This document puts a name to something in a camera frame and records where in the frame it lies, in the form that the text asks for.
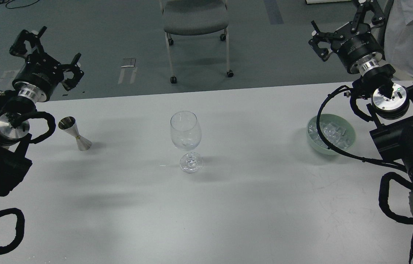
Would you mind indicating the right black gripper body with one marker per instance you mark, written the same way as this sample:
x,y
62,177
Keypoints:
x,y
353,46

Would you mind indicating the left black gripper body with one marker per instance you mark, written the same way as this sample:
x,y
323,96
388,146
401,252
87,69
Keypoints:
x,y
41,71

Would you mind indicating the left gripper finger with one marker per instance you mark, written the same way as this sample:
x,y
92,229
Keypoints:
x,y
72,67
27,43

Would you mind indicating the steel double jigger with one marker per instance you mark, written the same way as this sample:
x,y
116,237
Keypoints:
x,y
69,125

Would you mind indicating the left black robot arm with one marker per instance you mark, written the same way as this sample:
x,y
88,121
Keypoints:
x,y
21,124

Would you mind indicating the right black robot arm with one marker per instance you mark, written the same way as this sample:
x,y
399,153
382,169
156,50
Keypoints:
x,y
374,97

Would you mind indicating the pile of ice cubes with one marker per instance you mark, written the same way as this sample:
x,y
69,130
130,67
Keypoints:
x,y
336,134

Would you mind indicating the clear wine glass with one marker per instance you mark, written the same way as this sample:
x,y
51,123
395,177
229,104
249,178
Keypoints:
x,y
186,134

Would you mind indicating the grey office chair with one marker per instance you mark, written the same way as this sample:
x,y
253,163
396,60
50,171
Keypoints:
x,y
195,18

